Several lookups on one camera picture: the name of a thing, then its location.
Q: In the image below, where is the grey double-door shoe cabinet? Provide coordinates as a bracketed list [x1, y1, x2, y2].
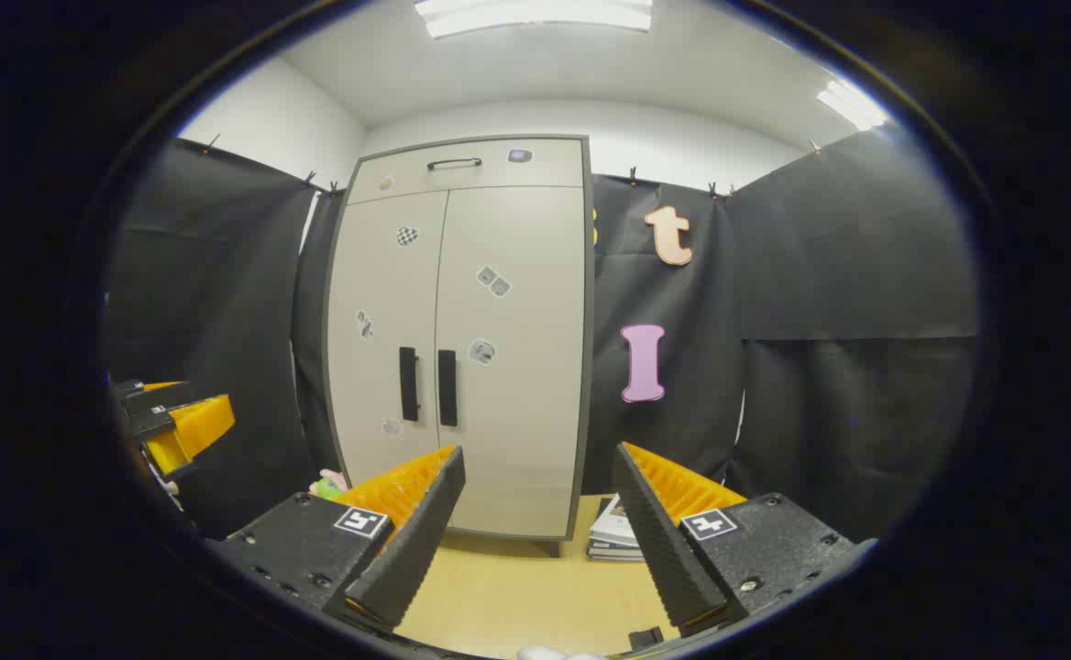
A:
[320, 135, 594, 558]

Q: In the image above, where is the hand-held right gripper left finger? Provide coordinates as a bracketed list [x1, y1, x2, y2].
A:
[205, 445, 466, 633]

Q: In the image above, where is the ceiling light panel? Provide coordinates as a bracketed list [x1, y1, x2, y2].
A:
[414, 0, 654, 39]
[815, 81, 889, 131]

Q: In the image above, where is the grey cabinet drawer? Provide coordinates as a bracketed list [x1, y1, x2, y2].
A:
[348, 139, 585, 204]

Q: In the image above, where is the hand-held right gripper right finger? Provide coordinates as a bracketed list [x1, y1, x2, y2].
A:
[613, 442, 876, 635]

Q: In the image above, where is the grey cabinet door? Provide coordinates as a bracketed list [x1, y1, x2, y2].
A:
[326, 191, 449, 487]
[435, 186, 587, 540]

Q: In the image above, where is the stack of magazines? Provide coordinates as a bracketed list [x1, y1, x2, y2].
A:
[586, 495, 646, 562]

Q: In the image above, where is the black backdrop cloth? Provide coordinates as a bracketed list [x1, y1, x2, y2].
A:
[100, 124, 981, 542]

